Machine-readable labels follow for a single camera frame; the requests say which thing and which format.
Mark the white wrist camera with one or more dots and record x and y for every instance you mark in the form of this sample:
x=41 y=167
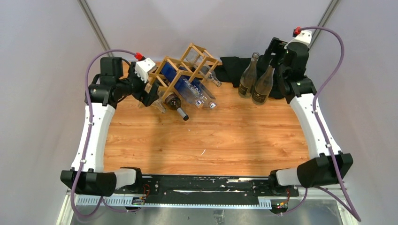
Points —
x=304 y=37
x=144 y=68

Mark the clear bottle pale label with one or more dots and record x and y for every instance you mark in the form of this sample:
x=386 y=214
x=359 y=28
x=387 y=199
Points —
x=263 y=87

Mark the clear bottle black gold label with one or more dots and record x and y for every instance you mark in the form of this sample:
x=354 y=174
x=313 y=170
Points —
x=249 y=77

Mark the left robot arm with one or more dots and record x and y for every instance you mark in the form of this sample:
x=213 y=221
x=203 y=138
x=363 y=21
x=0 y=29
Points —
x=107 y=89

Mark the dark brown wine bottle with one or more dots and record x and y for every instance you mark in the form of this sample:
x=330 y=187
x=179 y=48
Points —
x=173 y=102

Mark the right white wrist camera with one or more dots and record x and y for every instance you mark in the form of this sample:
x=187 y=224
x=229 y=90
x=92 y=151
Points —
x=304 y=37

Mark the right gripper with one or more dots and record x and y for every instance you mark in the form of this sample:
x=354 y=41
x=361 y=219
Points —
x=275 y=46

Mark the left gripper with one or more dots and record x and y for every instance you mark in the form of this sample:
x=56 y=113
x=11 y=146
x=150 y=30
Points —
x=146 y=98

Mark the black cloth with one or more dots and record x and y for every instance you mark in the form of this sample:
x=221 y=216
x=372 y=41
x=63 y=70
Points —
x=233 y=67

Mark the wooden wine rack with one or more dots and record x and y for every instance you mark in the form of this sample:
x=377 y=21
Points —
x=167 y=73

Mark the aluminium rail frame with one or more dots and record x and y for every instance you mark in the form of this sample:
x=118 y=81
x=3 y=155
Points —
x=127 y=203

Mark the blue square bottle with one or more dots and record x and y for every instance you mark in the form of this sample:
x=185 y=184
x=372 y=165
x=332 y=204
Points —
x=196 y=87
x=193 y=99

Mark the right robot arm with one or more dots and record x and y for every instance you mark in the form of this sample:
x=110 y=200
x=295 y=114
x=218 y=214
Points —
x=327 y=164

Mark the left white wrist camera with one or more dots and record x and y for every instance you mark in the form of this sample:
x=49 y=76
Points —
x=144 y=68

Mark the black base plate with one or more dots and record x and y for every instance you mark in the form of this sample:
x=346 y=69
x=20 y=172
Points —
x=208 y=191

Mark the small clear bottle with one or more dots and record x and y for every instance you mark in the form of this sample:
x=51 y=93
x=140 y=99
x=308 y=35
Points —
x=159 y=105

